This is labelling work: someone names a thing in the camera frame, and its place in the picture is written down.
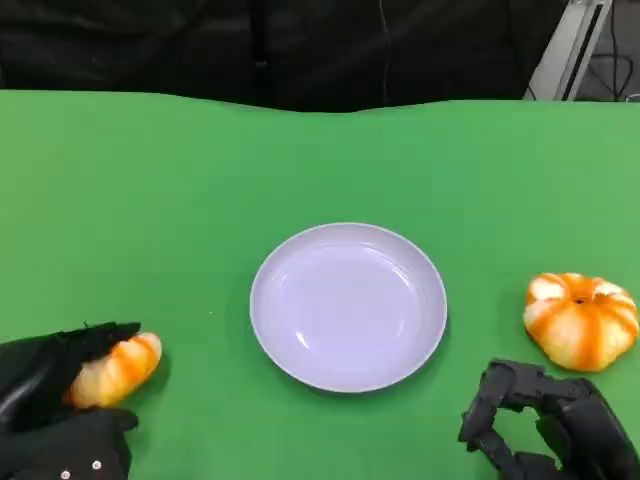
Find lilac plate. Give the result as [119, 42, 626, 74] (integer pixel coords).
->
[249, 222, 449, 394]

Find round orange white bread roll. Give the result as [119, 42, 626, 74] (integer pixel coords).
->
[523, 272, 640, 372]

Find green cloth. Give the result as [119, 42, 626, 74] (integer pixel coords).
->
[0, 88, 640, 480]

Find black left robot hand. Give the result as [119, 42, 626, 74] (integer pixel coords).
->
[0, 322, 142, 480]

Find silver aluminium frame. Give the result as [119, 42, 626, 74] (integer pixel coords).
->
[522, 0, 621, 101]

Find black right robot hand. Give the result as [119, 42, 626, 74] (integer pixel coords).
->
[458, 358, 629, 480]

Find long orange white bread roll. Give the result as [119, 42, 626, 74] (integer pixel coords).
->
[63, 332, 164, 409]

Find looped black floor cables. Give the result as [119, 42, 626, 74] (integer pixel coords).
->
[594, 14, 640, 101]

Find black backdrop curtain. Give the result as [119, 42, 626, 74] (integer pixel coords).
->
[0, 0, 571, 114]

